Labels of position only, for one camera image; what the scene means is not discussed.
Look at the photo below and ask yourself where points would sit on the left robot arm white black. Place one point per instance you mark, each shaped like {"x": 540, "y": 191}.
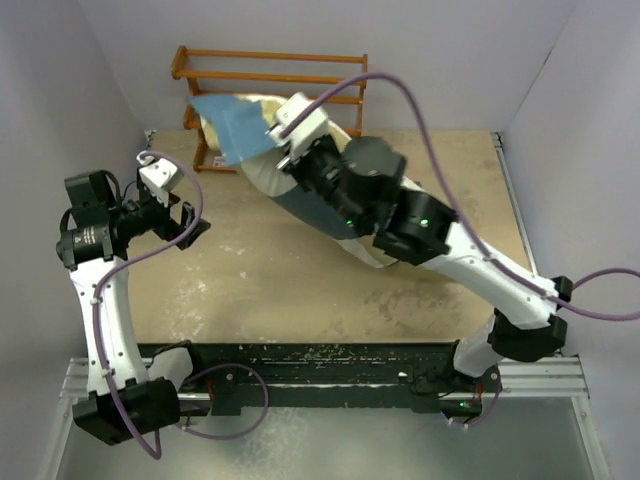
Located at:
{"x": 126, "y": 397}

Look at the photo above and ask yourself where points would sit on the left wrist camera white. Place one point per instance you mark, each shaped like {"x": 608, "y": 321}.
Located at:
{"x": 159, "y": 176}

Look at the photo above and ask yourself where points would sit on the aluminium frame rail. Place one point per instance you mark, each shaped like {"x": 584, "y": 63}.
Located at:
{"x": 549, "y": 378}

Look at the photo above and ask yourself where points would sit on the patchwork pillowcase blue beige white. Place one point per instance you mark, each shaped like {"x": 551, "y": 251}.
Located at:
{"x": 237, "y": 125}

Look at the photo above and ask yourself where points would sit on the orange wooden rack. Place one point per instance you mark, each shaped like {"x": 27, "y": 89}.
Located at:
{"x": 268, "y": 76}

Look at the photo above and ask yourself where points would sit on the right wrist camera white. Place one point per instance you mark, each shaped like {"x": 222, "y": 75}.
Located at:
{"x": 297, "y": 141}

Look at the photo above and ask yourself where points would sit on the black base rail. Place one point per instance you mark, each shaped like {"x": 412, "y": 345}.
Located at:
{"x": 236, "y": 376}

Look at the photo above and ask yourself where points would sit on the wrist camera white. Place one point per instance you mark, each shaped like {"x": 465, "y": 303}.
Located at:
{"x": 159, "y": 176}
{"x": 297, "y": 141}

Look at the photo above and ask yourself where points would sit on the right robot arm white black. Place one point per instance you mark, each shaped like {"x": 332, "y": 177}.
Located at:
{"x": 364, "y": 184}

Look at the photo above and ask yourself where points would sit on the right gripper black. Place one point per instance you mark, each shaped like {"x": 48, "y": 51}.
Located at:
{"x": 296, "y": 165}

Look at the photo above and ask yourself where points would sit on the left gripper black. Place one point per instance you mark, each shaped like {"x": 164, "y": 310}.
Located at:
{"x": 168, "y": 227}

